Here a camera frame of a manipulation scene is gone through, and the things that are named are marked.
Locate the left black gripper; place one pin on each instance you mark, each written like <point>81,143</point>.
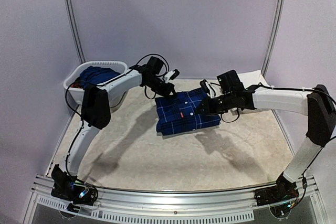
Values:
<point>166,93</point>

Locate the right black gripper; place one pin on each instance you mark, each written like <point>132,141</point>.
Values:
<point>209,105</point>

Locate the blue plaid shirt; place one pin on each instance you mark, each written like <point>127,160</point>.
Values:
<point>178,114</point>

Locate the white t-shirt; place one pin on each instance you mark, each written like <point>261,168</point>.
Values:
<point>252,78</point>

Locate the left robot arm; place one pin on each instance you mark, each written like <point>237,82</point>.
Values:
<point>97,100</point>

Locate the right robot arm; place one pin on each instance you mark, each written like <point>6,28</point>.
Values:
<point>314,103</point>

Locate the white plastic laundry basket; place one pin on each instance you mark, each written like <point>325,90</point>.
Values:
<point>77,94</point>

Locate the dark blue garment in basket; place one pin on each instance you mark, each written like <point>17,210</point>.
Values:
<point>97,75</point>

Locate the red garment in basket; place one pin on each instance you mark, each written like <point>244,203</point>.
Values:
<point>79,84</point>

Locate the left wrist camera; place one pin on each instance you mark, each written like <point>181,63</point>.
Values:
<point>171,75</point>

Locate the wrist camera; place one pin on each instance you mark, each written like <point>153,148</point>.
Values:
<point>207,88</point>
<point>171,75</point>

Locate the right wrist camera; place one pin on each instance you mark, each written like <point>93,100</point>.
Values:
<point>207,88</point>

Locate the right corner wall post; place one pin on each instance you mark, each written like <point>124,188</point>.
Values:
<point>273,36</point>

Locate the corner wall post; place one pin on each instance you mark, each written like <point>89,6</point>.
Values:
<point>74,30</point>
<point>273,36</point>

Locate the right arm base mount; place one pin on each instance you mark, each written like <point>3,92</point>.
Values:
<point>281,198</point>

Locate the left corner wall post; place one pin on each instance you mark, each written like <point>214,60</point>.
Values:
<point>74,30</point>

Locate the aluminium front rail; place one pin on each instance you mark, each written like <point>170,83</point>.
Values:
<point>125,206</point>

